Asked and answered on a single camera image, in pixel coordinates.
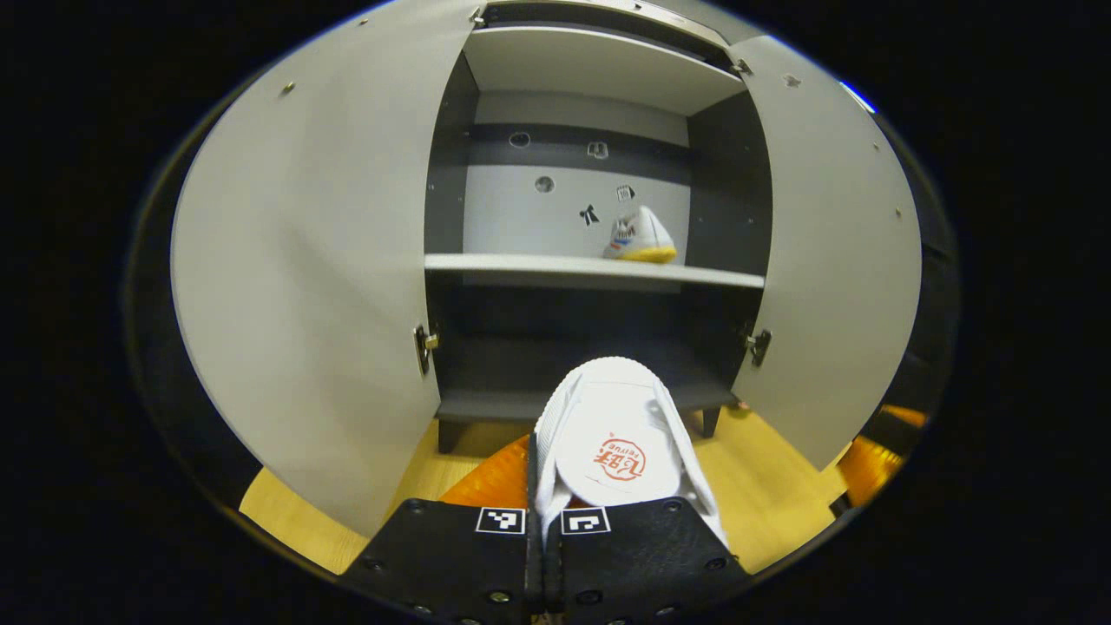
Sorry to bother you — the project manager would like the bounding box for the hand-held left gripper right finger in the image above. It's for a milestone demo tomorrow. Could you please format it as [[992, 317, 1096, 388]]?
[[542, 497, 752, 625]]

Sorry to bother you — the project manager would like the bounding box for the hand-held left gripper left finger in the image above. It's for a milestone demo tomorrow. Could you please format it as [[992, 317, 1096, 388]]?
[[343, 434, 543, 625]]

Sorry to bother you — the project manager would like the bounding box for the white shoe cabinet door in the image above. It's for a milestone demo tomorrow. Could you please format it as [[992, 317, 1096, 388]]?
[[727, 35, 923, 471], [169, 0, 483, 539]]

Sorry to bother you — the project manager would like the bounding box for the white cabinet shelf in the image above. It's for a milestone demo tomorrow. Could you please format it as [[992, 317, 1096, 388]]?
[[463, 26, 747, 117], [424, 253, 766, 290]]

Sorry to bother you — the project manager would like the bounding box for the white shoe cabinet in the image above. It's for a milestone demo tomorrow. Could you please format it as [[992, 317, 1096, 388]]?
[[424, 0, 773, 454]]

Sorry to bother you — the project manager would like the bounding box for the white canvas shoe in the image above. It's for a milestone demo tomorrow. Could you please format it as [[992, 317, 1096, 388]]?
[[603, 206, 679, 264], [531, 356, 730, 549]]

